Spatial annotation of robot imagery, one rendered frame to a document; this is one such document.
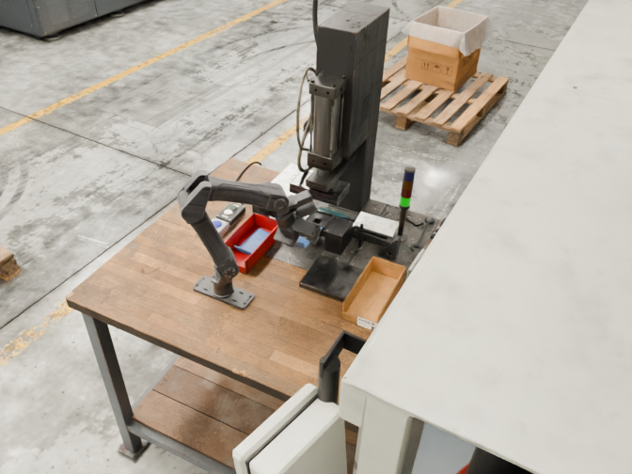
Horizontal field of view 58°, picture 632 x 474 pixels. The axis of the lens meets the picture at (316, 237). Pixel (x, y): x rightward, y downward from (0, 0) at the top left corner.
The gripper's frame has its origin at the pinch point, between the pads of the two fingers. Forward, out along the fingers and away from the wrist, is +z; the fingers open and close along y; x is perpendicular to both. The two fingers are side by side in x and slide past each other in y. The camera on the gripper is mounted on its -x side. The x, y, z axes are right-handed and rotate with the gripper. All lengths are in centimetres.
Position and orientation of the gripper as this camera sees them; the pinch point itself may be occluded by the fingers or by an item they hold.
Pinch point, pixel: (293, 241)
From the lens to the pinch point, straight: 190.0
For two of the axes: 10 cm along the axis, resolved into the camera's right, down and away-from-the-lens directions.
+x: -9.0, -3.1, 3.1
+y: 4.2, -8.3, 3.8
